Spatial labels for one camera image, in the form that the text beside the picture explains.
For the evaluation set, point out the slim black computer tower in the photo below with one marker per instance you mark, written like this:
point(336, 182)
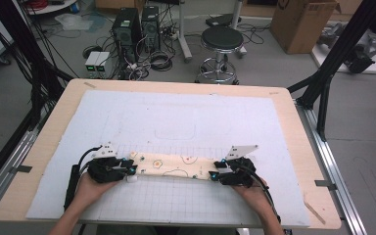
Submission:
point(150, 27)

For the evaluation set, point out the grey and black machine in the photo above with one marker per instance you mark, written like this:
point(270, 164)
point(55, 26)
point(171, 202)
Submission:
point(360, 54)

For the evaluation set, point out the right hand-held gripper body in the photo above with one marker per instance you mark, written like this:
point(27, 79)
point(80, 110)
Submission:
point(240, 173)

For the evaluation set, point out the wooden table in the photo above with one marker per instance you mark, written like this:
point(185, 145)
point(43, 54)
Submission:
point(306, 140)

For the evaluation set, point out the cream printed cloth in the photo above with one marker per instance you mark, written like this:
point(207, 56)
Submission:
point(173, 166)

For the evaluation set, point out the thin wooden stick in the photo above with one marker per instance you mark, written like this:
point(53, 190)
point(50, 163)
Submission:
point(315, 210)

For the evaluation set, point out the pale blue gridded mat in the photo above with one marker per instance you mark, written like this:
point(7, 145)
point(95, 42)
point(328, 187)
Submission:
point(182, 114)

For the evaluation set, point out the white desk leg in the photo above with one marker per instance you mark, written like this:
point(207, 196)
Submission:
point(183, 32)
point(238, 13)

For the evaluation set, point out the cardboard box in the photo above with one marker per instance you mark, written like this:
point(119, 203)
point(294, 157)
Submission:
point(302, 27)

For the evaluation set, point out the large black computer tower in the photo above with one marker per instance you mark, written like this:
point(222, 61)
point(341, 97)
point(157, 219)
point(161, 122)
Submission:
point(125, 32)

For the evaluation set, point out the black flat floor base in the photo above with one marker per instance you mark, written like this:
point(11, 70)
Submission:
point(222, 20)

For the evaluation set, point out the black round stool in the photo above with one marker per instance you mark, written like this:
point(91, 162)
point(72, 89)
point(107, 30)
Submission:
point(222, 38)

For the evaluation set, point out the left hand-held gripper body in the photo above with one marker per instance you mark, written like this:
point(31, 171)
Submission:
point(106, 169)

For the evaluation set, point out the black metal frame stand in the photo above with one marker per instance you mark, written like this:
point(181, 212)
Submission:
point(331, 62)

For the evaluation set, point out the person's left hand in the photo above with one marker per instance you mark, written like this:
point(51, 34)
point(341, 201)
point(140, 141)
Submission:
point(89, 192)

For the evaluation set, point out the clear plastic bag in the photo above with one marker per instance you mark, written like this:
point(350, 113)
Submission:
point(75, 22)

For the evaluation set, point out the person's right hand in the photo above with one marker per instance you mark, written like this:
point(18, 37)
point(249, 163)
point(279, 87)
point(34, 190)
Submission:
point(253, 196)

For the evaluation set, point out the round white table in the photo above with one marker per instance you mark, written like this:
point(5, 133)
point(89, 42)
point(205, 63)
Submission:
point(54, 7)

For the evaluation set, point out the aluminium rail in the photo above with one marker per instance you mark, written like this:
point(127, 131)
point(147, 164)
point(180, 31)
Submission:
point(9, 163)
point(334, 169)

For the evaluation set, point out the white power supply unit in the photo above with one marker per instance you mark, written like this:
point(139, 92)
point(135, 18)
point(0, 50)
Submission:
point(103, 61)
point(91, 62)

